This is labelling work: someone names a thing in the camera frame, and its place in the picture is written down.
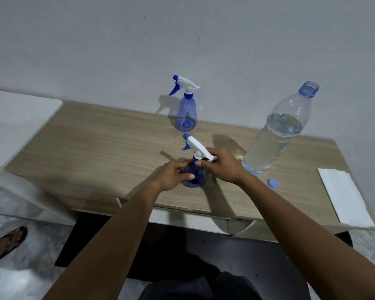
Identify white side table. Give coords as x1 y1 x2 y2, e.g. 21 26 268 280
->
0 89 78 227

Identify person's left foot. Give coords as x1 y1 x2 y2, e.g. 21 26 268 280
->
0 229 23 263

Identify white folded paper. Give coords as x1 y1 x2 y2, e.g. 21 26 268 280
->
317 168 375 228

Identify large clear water bottle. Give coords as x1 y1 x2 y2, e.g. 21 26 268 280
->
241 81 320 177

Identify person's left forearm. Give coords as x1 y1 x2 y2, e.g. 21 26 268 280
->
43 180 163 300

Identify black sandal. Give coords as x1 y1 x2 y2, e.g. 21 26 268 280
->
0 226 28 269

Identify light blue spray bottle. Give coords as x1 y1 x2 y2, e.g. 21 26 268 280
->
169 75 201 132

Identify person's right hand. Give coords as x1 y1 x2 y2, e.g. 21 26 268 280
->
195 147 249 186

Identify person's right forearm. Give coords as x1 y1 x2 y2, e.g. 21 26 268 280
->
237 174 375 300

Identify person's dark shorts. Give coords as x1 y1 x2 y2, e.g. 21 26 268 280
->
139 271 264 300

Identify dark blue spray bottle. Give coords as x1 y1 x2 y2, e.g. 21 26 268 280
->
181 133 218 189

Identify person's left hand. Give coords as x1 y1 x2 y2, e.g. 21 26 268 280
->
153 159 196 192

